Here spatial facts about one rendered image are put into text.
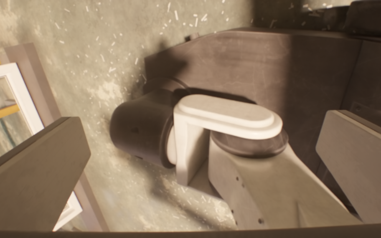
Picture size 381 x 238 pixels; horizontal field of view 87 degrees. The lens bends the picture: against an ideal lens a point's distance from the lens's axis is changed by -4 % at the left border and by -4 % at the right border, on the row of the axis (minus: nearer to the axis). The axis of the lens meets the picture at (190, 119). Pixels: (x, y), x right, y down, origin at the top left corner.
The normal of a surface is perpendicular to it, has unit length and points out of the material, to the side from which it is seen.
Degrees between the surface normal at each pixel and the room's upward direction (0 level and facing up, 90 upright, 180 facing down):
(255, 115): 90
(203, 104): 90
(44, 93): 90
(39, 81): 90
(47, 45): 0
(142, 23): 0
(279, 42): 0
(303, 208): 115
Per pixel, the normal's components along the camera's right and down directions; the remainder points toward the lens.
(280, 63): -0.46, 0.42
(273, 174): 0.00, -0.88
